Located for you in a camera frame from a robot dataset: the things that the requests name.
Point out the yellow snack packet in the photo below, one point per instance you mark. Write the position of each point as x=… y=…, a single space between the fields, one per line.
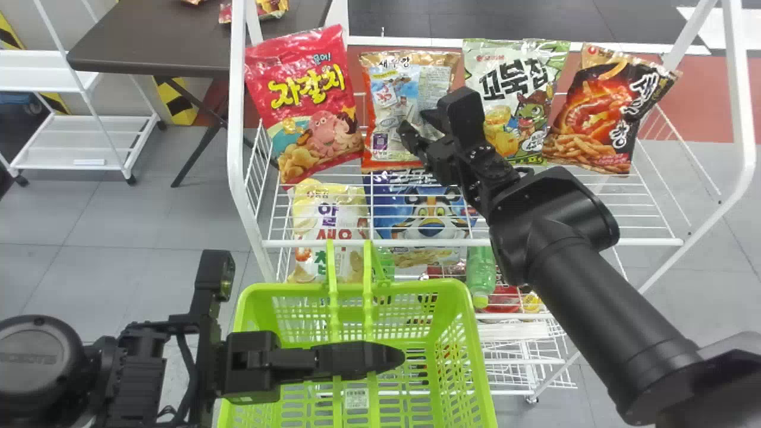
x=327 y=214

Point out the green snack packet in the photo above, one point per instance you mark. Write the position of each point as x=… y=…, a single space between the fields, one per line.
x=517 y=77

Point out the white shelf trolley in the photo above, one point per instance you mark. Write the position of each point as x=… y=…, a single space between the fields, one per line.
x=77 y=139

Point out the red snack packet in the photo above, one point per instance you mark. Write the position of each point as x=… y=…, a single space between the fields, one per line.
x=261 y=8
x=303 y=101

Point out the green bottle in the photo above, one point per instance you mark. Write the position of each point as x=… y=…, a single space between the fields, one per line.
x=480 y=273

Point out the blue cereal bag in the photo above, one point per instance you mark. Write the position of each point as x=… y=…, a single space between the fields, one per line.
x=416 y=208

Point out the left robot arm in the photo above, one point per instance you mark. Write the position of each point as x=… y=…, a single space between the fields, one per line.
x=53 y=368

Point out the orange snack packet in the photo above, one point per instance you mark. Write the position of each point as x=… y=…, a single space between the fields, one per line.
x=392 y=89

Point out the dark side table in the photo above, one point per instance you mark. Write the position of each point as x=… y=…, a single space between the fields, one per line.
x=178 y=35

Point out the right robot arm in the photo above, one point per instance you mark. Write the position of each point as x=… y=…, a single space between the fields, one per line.
x=594 y=309

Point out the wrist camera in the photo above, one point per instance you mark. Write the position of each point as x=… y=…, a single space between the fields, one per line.
x=214 y=274
x=462 y=116

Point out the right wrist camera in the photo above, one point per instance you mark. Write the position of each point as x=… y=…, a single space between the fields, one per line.
x=462 y=116

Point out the black snack packet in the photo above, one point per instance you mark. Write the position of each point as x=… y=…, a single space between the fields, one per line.
x=600 y=113

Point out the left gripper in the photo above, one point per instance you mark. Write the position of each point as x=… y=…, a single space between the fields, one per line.
x=247 y=368

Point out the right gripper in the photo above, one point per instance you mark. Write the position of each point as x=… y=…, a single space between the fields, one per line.
x=443 y=159

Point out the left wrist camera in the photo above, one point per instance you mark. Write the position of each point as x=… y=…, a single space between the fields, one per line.
x=214 y=274

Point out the green basket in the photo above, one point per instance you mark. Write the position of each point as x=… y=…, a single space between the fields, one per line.
x=404 y=333

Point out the striped post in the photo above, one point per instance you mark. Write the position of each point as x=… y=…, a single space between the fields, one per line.
x=175 y=101

